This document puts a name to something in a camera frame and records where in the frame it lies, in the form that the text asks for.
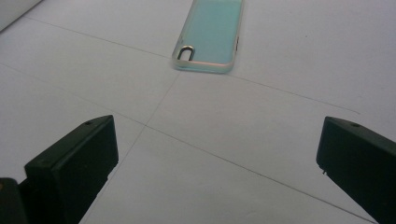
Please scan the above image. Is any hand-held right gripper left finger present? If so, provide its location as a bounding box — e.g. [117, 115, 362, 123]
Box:
[18, 115, 120, 224]

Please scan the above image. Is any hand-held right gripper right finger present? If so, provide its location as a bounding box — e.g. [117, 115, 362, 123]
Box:
[316, 116, 396, 224]

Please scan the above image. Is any iridescent phone case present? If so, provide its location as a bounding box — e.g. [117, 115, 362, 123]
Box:
[171, 0, 245, 75]

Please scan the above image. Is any white board sheet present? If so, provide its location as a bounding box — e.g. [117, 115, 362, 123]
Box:
[0, 0, 396, 224]

